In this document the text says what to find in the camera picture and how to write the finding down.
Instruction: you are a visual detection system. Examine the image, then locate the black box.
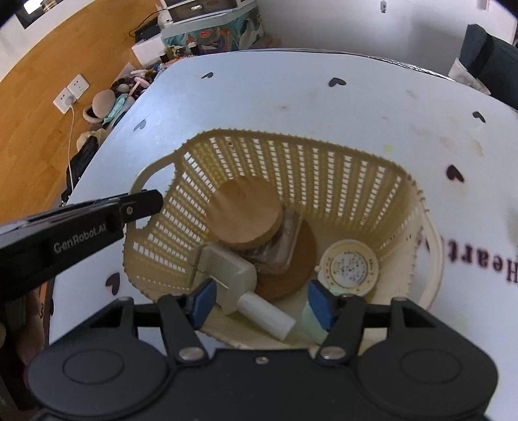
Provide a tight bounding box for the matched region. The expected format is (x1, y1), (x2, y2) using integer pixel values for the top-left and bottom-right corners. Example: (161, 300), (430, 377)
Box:
(135, 19), (163, 41)

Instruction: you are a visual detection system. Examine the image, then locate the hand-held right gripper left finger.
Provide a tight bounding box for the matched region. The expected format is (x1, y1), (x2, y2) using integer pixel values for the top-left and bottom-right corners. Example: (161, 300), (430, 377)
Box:
(87, 279), (216, 363)

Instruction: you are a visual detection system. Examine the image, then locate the round cream tin with label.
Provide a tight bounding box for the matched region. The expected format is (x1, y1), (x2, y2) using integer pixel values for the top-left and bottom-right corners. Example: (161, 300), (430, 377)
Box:
(317, 239), (381, 296)

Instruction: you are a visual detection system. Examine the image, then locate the white heart-print tablecloth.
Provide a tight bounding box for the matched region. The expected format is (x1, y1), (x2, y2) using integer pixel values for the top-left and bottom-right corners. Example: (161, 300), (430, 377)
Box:
(45, 49), (518, 421)

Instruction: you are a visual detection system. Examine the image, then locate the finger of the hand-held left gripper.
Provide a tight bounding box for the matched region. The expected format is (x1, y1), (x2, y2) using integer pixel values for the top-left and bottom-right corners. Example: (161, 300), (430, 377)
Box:
(93, 190), (165, 223)

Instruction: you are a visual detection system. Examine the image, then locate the beige round hat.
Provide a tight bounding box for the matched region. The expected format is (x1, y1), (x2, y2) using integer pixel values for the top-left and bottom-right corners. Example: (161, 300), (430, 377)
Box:
(83, 89), (119, 121)

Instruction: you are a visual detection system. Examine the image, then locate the glass jar with cork lid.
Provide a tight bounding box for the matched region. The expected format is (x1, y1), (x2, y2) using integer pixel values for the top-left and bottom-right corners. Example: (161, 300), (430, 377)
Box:
(206, 180), (304, 277)

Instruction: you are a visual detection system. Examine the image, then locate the cream plastic woven basket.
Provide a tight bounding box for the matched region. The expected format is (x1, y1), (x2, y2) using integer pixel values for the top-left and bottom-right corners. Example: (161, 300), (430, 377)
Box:
(121, 129), (444, 349)

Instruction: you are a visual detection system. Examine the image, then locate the grey plastic drawer cabinet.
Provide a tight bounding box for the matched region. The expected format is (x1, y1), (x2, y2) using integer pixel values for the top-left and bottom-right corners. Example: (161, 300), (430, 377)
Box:
(159, 0), (260, 23)

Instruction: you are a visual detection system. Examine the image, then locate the white tube bottle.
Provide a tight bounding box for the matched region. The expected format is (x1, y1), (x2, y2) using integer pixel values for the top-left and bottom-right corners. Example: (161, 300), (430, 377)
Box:
(190, 242), (298, 341)

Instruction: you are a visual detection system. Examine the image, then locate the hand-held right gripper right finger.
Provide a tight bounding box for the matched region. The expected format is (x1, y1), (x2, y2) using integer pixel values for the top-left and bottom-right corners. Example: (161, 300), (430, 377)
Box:
(308, 279), (442, 365)

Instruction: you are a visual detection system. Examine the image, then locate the blue face mask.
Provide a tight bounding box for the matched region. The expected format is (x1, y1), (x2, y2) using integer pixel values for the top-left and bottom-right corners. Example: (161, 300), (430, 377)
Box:
(102, 95), (129, 125)

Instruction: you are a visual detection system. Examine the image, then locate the colourful printed box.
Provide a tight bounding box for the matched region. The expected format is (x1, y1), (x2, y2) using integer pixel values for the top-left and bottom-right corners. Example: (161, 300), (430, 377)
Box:
(161, 8), (266, 56)

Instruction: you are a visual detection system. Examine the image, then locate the dark blue chair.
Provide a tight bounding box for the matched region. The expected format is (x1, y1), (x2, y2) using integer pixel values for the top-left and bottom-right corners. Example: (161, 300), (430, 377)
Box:
(460, 23), (518, 111)

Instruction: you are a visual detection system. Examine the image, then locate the white box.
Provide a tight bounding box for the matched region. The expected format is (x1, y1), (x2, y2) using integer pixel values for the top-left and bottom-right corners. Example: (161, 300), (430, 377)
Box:
(131, 34), (167, 66)

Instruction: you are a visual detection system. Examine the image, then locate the light green plastic piece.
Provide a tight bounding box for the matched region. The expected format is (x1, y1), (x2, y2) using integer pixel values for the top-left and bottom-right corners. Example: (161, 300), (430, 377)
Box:
(301, 299), (331, 346)

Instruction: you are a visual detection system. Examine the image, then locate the white power cable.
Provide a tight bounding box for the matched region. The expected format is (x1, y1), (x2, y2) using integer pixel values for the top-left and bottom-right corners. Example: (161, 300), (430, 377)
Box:
(66, 103), (78, 197)

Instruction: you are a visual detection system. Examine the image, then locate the round cork coaster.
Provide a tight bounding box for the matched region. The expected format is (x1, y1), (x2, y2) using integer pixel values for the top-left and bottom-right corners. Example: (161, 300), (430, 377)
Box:
(253, 216), (319, 302)

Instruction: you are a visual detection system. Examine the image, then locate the white wall socket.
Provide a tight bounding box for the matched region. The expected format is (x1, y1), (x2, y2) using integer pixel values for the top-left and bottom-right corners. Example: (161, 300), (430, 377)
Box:
(52, 87), (76, 114)
(67, 74), (90, 100)

